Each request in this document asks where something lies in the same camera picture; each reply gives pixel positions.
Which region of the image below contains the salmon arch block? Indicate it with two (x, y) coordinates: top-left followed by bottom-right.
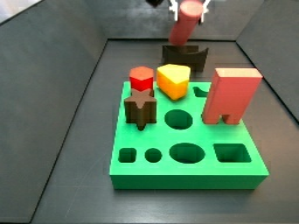
(202, 68), (263, 124)

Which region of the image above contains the black curved fixture cradle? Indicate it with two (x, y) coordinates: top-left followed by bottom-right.
(163, 45), (210, 72)

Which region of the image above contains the salmon oval cylinder peg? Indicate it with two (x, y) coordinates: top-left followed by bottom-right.
(168, 0), (203, 46)

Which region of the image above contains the green shape sorter base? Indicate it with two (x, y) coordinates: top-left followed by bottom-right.
(110, 82), (268, 189)

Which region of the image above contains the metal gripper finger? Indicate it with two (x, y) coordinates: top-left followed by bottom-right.
(199, 0), (211, 25)
(168, 0), (179, 20)

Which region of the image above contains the red hexagonal prism block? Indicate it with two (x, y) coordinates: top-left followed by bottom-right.
(130, 66), (155, 91)

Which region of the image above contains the yellow rounded pentagon block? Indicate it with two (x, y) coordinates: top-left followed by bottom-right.
(156, 64), (191, 100)

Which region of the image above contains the brown star prism block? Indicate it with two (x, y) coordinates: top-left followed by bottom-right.
(124, 88), (156, 131)

